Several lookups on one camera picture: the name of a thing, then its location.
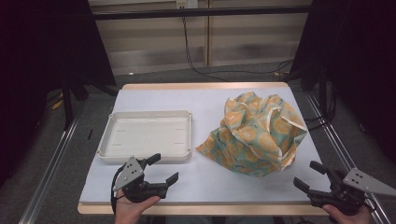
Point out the aluminium rail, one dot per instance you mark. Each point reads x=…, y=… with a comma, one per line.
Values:
x=336, y=146
x=46, y=177

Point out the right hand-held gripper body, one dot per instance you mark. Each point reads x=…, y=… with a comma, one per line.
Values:
x=342, y=194

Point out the white plastic tray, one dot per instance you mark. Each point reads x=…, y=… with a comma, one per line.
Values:
x=146, y=133

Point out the person's right hand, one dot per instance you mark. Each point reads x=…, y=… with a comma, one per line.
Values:
x=351, y=219

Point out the white wall socket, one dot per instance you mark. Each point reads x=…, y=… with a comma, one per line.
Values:
x=186, y=3

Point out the black stand leg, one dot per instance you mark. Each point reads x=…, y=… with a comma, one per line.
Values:
x=67, y=105

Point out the black curtain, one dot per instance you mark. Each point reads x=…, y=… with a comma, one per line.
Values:
x=358, y=62
x=37, y=62

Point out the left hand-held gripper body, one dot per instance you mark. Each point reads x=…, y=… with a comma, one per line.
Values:
x=130, y=174

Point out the person's left hand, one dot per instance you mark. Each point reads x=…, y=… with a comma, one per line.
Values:
x=127, y=211

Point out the black horizontal bar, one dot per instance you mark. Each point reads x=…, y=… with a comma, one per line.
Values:
x=202, y=12

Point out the teal orange-print fabric bag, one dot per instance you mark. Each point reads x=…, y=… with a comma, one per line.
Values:
x=255, y=137

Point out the white table mat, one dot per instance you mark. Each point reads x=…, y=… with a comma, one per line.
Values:
x=202, y=99

